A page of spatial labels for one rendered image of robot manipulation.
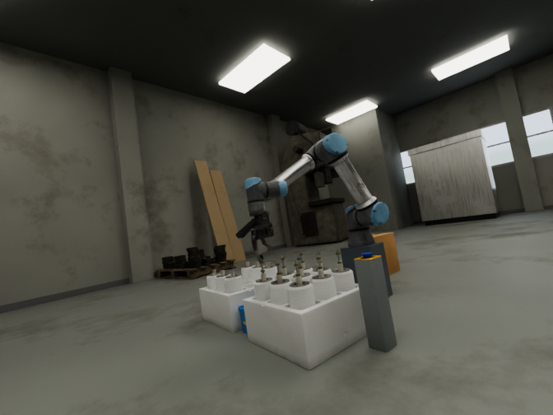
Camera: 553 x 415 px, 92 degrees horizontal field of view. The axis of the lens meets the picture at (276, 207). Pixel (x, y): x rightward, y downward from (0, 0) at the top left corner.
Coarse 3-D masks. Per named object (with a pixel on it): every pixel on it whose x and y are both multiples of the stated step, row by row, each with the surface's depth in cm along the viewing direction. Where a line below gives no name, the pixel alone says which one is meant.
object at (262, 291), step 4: (272, 280) 115; (256, 284) 114; (260, 284) 112; (264, 284) 112; (268, 284) 113; (256, 288) 114; (260, 288) 112; (264, 288) 112; (268, 288) 112; (256, 292) 114; (260, 292) 112; (264, 292) 112; (268, 292) 112; (256, 296) 114; (260, 296) 112; (264, 296) 112; (268, 296) 112; (260, 300) 112; (264, 300) 112
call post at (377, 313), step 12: (360, 264) 95; (372, 264) 92; (360, 276) 95; (372, 276) 92; (384, 276) 95; (360, 288) 96; (372, 288) 92; (384, 288) 94; (372, 300) 92; (384, 300) 93; (372, 312) 93; (384, 312) 92; (372, 324) 93; (384, 324) 91; (372, 336) 93; (384, 336) 90; (384, 348) 90
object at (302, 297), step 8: (288, 288) 97; (296, 288) 94; (304, 288) 94; (312, 288) 96; (288, 296) 97; (296, 296) 94; (304, 296) 93; (312, 296) 95; (296, 304) 94; (304, 304) 93; (312, 304) 94
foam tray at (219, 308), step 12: (204, 288) 158; (252, 288) 138; (204, 300) 154; (216, 300) 140; (228, 300) 130; (240, 300) 133; (204, 312) 156; (216, 312) 141; (228, 312) 130; (216, 324) 143; (228, 324) 131; (240, 324) 131
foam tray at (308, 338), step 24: (264, 312) 104; (288, 312) 92; (312, 312) 90; (336, 312) 96; (360, 312) 104; (264, 336) 106; (288, 336) 93; (312, 336) 88; (336, 336) 95; (360, 336) 102; (312, 360) 87
